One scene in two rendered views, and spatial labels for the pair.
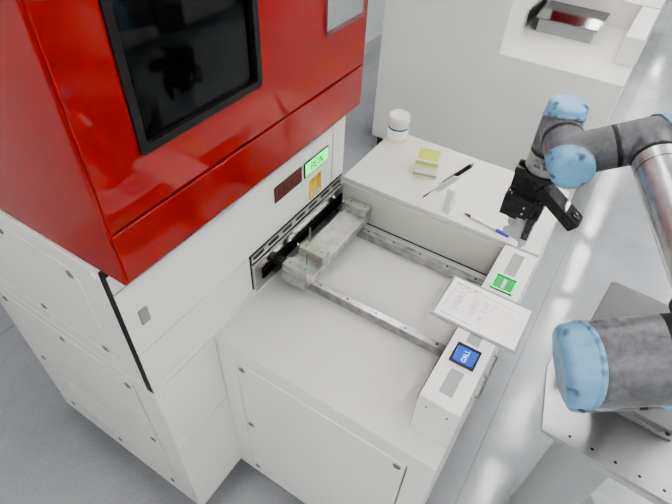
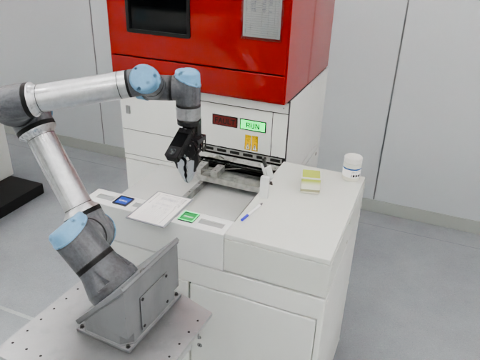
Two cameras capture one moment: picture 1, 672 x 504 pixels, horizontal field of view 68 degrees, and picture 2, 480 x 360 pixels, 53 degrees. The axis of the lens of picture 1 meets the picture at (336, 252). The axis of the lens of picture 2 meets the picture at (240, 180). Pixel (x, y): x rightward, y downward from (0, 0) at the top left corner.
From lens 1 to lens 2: 201 cm
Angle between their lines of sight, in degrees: 66
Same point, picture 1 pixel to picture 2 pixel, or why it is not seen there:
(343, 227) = (249, 181)
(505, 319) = (154, 215)
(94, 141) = (113, 15)
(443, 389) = (101, 196)
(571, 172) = not seen: hidden behind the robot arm
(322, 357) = (148, 193)
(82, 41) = not seen: outside the picture
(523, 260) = (217, 228)
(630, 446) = (76, 308)
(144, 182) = (126, 42)
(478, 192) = (296, 211)
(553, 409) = not seen: hidden behind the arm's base
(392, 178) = (292, 177)
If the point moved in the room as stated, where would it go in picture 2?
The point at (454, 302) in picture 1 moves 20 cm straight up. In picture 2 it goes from (167, 198) to (165, 147)
